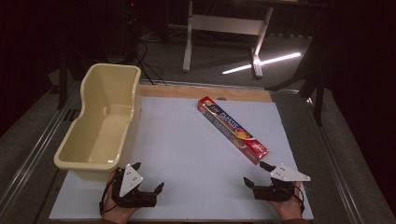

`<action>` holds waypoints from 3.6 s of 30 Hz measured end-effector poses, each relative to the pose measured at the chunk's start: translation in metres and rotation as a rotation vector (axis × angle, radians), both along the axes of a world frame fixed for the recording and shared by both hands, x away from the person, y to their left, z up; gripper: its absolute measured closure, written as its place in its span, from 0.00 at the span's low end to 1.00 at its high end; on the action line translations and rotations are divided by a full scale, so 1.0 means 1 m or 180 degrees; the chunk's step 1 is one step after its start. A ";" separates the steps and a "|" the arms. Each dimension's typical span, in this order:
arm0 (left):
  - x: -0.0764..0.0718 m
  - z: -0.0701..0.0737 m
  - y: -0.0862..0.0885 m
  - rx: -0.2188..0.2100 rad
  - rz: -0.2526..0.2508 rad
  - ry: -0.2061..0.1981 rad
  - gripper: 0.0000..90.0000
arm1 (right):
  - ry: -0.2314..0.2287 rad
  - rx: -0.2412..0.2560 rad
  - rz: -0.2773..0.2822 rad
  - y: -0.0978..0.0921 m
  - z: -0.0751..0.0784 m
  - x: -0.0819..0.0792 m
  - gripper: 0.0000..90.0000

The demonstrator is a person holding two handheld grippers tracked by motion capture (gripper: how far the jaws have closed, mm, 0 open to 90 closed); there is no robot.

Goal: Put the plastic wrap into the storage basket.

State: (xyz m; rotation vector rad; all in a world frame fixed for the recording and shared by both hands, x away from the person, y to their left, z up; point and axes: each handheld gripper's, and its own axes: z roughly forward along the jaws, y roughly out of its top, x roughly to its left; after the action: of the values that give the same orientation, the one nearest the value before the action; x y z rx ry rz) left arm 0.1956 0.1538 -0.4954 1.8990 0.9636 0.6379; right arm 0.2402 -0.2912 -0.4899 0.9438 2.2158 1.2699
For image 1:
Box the black floor cables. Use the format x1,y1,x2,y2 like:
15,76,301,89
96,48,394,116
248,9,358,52
133,38,168,86

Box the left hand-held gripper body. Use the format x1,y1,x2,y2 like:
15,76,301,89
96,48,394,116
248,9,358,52
110,163,159,209

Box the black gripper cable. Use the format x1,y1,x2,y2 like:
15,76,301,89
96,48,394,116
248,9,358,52
98,169,123,217
291,185,306,215

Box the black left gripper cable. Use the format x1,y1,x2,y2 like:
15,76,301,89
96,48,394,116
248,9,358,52
98,169,123,217

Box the cream plastic tub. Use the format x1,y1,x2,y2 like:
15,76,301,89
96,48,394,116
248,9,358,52
53,63,143,182

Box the white metal desk frame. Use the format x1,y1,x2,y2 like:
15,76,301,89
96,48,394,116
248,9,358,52
182,0,276,79

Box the person's left hand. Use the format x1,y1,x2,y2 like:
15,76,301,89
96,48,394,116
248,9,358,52
101,169,142,224

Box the wooden board strip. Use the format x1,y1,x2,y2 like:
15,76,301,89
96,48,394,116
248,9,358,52
138,84,274,103

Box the black metal stand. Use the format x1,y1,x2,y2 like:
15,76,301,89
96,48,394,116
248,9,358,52
264,18,334,127

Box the metal floor rail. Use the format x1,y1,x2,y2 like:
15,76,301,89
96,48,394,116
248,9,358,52
305,96,366,224
0,81,81,216

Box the red and blue wrap box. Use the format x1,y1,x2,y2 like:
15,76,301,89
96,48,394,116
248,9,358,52
196,95,270,166

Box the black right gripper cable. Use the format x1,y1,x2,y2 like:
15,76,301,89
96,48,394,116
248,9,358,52
291,185,306,215

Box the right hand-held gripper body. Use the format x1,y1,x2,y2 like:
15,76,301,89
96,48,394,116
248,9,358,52
252,162,312,203

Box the person's right hand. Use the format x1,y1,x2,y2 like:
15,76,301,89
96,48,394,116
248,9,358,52
268,181,304,222

